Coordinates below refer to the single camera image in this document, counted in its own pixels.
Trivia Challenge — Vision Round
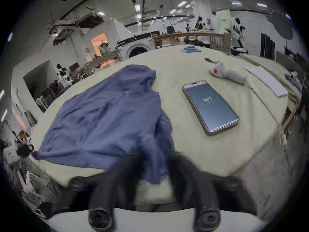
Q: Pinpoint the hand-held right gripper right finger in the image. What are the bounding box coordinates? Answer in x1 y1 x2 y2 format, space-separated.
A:
168 151 257 230

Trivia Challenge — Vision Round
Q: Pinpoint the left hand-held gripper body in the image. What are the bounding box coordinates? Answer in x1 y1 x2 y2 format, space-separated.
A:
3 145 20 165

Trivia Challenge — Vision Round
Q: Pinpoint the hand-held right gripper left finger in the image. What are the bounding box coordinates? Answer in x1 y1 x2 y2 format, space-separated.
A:
49 153 143 231

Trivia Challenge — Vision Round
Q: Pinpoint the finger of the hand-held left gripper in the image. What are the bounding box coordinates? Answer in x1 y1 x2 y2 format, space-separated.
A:
16 144 35 158

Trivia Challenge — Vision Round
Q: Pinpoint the dark blue shirt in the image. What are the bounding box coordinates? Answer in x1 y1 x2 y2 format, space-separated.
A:
31 65 175 185

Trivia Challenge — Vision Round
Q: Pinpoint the bed with beige sheet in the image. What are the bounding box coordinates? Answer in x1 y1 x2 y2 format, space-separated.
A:
30 45 302 207

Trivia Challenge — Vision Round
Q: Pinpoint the smartphone with lit screen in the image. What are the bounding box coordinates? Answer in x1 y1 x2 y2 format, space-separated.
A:
182 80 240 136

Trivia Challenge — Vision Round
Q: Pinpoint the white hand controller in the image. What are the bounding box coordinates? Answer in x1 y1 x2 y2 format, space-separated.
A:
210 61 247 85

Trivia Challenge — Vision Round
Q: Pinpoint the folded white cloth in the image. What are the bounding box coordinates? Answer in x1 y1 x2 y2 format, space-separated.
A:
244 66 289 98

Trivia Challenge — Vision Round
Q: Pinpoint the white washing machine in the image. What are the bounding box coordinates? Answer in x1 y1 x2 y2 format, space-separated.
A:
117 32 155 60

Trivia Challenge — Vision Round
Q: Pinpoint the wooden rack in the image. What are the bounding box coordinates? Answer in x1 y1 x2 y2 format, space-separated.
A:
153 32 228 53

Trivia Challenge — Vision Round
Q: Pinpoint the white humanoid robot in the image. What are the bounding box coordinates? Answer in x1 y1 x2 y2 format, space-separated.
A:
230 17 249 56

